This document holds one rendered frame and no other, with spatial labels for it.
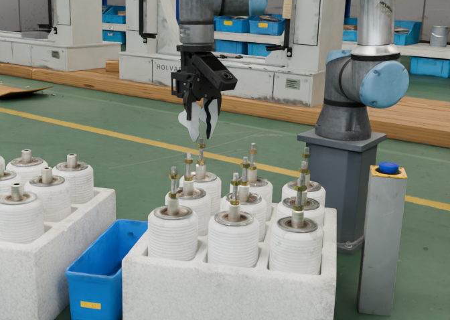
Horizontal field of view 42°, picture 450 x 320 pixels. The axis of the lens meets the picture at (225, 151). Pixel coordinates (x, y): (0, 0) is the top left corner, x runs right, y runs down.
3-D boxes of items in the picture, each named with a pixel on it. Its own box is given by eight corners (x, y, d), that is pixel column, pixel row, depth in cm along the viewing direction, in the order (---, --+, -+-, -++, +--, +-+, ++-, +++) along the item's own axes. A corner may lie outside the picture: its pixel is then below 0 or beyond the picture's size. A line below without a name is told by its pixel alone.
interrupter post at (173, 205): (176, 217, 112) (177, 201, 111) (165, 215, 113) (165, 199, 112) (181, 213, 114) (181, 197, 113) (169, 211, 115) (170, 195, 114)
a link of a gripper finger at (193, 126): (183, 138, 136) (187, 98, 135) (199, 142, 132) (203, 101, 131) (172, 138, 134) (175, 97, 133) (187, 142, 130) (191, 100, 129)
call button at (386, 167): (377, 169, 126) (378, 160, 125) (396, 171, 125) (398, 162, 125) (378, 175, 122) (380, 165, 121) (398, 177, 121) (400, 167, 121)
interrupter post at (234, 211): (236, 217, 113) (237, 201, 112) (242, 221, 111) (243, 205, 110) (225, 219, 112) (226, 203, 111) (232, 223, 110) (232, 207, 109)
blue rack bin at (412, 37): (383, 40, 609) (385, 19, 603) (420, 43, 589) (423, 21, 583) (366, 43, 568) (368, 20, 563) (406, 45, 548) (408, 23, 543)
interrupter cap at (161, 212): (184, 224, 109) (184, 220, 109) (146, 218, 111) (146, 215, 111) (198, 210, 116) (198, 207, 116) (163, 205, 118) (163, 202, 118)
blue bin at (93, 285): (117, 263, 148) (116, 217, 145) (160, 268, 146) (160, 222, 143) (64, 326, 120) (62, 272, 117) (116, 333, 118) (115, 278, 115)
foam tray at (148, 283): (175, 260, 151) (176, 193, 146) (330, 278, 144) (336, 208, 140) (122, 346, 114) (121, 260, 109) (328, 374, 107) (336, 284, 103)
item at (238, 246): (239, 290, 122) (243, 207, 118) (264, 311, 114) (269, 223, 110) (197, 300, 118) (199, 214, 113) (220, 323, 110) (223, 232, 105)
